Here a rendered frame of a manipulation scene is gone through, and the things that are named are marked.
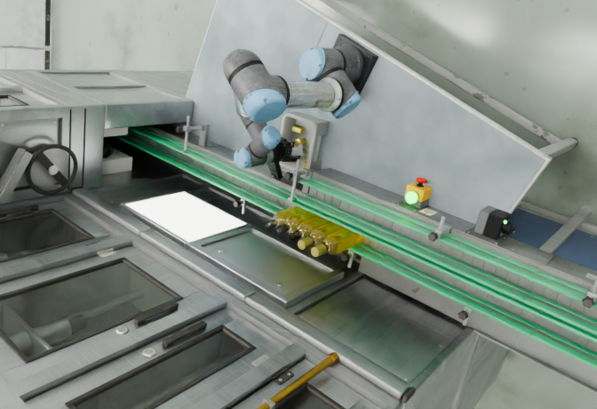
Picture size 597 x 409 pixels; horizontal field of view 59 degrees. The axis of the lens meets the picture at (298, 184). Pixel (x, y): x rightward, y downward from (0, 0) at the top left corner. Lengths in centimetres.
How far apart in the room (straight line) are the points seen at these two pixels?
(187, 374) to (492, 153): 118
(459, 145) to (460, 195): 17
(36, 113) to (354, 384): 154
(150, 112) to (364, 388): 161
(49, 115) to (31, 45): 305
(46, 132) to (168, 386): 126
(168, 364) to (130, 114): 132
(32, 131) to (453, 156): 159
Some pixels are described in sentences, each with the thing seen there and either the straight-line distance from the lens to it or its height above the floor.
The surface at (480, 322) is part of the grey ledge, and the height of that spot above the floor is 88.
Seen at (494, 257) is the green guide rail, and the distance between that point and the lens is 177.
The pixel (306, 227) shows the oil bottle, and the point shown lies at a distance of 190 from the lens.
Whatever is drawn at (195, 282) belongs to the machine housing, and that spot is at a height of 143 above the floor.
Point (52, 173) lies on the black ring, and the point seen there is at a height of 149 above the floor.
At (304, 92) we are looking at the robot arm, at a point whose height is 121.
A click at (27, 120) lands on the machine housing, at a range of 230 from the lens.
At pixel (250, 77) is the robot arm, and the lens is 153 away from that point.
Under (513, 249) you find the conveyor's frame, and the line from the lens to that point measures 182.
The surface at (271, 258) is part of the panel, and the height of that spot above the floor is 113.
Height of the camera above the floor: 253
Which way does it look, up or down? 50 degrees down
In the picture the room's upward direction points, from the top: 105 degrees counter-clockwise
